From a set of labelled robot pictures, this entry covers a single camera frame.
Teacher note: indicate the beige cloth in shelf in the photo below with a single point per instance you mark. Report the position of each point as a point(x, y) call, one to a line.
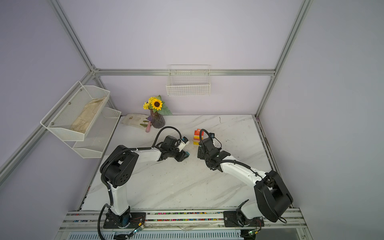
point(83, 121)

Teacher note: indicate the white cloth on table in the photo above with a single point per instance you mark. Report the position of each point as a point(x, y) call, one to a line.
point(135, 120)

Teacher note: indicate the dark purple glass vase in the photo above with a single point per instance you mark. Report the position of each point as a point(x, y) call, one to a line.
point(157, 120)

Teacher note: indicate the white mesh shelf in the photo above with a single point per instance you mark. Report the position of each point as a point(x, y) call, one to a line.
point(60, 118)
point(96, 141)

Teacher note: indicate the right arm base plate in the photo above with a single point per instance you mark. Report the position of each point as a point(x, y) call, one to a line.
point(238, 219)

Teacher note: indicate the sunflower bouquet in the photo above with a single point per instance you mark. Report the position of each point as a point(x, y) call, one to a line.
point(157, 106)

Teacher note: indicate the white upper mesh shelf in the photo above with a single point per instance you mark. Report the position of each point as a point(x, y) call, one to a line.
point(60, 118)

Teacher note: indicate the white wire wall basket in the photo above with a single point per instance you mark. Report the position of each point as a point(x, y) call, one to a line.
point(188, 80)

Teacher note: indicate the white lower mesh shelf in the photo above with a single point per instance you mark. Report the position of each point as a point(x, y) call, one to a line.
point(96, 141)

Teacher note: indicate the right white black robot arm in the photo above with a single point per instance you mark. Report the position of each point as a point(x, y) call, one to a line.
point(272, 195)

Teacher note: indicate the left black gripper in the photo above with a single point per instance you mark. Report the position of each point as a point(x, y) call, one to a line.
point(181, 157)

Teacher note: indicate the pink tube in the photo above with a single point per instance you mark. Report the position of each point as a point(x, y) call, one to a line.
point(148, 128)

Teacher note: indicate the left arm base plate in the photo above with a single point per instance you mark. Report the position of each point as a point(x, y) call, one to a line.
point(126, 221)

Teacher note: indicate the red wood block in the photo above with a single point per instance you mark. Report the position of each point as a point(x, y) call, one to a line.
point(201, 133)

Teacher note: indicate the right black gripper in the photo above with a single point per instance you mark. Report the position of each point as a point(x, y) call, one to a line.
point(200, 154)

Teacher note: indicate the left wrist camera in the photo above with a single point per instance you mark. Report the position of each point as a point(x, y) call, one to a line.
point(183, 142)

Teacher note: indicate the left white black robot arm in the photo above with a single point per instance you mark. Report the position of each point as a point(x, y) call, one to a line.
point(119, 167)

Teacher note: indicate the aluminium front rail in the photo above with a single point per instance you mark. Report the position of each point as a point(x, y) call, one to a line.
point(216, 224)

